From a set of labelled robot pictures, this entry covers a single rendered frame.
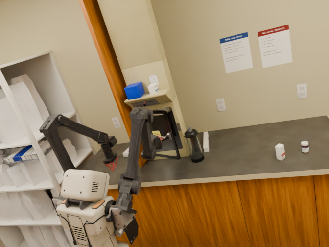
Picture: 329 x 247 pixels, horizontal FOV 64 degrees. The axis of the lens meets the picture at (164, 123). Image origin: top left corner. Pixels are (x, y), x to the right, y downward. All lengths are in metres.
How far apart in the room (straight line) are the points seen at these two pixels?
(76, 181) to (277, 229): 1.38
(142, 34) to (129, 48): 0.14
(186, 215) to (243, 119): 0.94
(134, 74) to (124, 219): 1.02
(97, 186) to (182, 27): 1.40
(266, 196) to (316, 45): 1.13
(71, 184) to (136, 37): 1.03
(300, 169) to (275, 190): 0.22
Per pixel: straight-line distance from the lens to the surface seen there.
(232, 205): 1.97
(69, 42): 2.65
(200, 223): 2.13
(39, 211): 2.98
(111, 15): 1.93
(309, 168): 1.79
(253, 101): 2.31
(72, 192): 1.42
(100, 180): 1.40
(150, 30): 1.83
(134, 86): 1.84
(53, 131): 1.55
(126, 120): 1.99
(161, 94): 1.79
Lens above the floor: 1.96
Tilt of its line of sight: 21 degrees down
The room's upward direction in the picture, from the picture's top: 17 degrees counter-clockwise
